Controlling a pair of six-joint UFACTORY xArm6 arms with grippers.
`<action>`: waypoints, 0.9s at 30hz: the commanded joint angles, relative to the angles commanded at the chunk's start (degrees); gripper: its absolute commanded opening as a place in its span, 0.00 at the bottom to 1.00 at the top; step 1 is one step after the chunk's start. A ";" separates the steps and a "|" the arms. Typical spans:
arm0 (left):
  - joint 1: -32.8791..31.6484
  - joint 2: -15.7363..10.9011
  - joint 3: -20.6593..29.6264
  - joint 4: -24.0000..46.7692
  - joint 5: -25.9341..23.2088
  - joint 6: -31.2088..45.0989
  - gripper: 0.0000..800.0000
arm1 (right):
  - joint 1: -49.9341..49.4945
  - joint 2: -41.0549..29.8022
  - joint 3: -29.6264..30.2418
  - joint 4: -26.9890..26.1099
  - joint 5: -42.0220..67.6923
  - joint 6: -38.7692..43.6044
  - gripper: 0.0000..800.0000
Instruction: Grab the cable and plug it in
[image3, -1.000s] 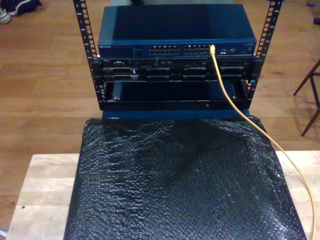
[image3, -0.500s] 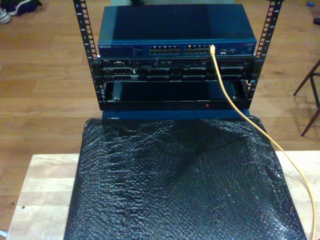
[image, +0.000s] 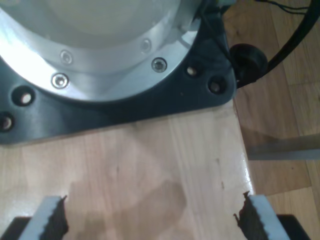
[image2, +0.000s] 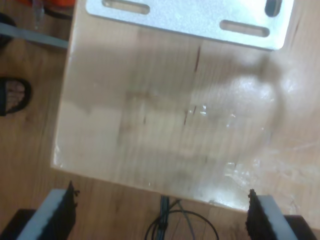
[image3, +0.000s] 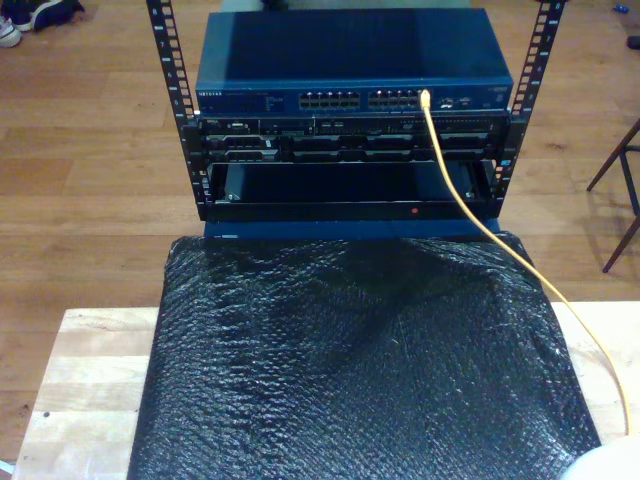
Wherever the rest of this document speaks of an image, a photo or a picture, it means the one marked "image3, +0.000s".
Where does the yellow network cable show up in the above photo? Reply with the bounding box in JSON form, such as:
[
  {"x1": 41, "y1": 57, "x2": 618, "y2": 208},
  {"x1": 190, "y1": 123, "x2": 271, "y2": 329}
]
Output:
[{"x1": 417, "y1": 88, "x2": 635, "y2": 437}]

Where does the blue flat rack unit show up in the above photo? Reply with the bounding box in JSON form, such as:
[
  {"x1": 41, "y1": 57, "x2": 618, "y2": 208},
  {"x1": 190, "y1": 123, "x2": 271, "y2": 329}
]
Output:
[{"x1": 203, "y1": 218, "x2": 507, "y2": 243}]

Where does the black tray with red light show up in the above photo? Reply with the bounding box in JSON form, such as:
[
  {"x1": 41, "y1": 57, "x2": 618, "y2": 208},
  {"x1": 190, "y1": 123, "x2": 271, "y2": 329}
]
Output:
[{"x1": 198, "y1": 159, "x2": 505, "y2": 224}]

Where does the black rack server unit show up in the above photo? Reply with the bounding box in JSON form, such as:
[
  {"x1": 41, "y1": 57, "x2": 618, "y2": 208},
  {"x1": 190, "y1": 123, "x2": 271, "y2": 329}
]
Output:
[{"x1": 181, "y1": 113, "x2": 515, "y2": 165}]

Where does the black bubble mat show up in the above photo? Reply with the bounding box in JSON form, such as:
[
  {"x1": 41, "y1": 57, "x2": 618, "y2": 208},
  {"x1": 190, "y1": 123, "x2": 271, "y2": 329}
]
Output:
[{"x1": 127, "y1": 234, "x2": 614, "y2": 480}]

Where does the dark shoe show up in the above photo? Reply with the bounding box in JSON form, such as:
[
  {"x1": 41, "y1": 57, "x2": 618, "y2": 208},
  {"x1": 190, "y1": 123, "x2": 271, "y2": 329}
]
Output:
[{"x1": 12, "y1": 0, "x2": 85, "y2": 33}]

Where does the white shoe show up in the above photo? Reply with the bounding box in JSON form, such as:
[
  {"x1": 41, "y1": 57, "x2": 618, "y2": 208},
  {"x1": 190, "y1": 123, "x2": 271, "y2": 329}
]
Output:
[{"x1": 0, "y1": 17, "x2": 24, "y2": 49}]

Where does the blue network switch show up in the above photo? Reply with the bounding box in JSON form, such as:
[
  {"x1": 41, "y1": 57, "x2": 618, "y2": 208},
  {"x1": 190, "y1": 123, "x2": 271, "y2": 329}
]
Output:
[{"x1": 195, "y1": 8, "x2": 515, "y2": 120}]

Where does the black perforated rack post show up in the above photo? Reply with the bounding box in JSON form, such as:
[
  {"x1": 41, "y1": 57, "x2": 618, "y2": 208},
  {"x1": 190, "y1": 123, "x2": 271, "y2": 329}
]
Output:
[
  {"x1": 145, "y1": 0, "x2": 211, "y2": 222},
  {"x1": 492, "y1": 0, "x2": 569, "y2": 221}
]

